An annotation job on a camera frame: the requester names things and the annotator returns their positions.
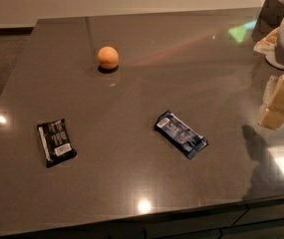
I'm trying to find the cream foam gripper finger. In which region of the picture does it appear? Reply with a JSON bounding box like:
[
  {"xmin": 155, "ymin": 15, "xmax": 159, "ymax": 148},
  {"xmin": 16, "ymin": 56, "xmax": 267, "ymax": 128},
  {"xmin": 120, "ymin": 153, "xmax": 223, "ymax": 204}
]
[{"xmin": 258, "ymin": 75, "xmax": 284, "ymax": 129}]

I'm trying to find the black chocolate rxbar wrapper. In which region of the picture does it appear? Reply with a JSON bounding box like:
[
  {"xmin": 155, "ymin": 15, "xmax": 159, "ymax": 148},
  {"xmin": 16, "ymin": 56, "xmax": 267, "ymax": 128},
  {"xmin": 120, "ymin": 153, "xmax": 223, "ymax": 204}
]
[{"xmin": 37, "ymin": 119, "xmax": 77, "ymax": 168}]

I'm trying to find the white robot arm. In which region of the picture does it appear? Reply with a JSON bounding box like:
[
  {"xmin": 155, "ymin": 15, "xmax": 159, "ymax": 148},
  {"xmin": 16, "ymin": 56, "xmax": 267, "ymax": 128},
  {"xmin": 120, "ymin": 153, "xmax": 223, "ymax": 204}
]
[{"xmin": 254, "ymin": 17, "xmax": 284, "ymax": 129}]

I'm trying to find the blue blueberry rxbar wrapper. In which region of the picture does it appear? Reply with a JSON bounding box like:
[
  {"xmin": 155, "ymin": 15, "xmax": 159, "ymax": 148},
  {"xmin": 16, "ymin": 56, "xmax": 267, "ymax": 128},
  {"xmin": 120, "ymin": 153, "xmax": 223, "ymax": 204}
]
[{"xmin": 153, "ymin": 111, "xmax": 208, "ymax": 159}]

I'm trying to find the dark grey box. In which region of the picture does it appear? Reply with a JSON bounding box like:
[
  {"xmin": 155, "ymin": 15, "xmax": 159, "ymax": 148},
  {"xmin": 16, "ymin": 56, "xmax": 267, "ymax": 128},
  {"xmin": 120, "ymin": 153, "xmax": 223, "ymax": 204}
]
[{"xmin": 251, "ymin": 0, "xmax": 284, "ymax": 41}]

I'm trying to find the orange ball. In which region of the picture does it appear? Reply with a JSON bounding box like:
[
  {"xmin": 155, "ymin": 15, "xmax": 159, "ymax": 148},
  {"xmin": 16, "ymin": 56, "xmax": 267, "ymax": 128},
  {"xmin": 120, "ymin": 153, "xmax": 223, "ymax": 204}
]
[{"xmin": 98, "ymin": 46, "xmax": 119, "ymax": 70}]

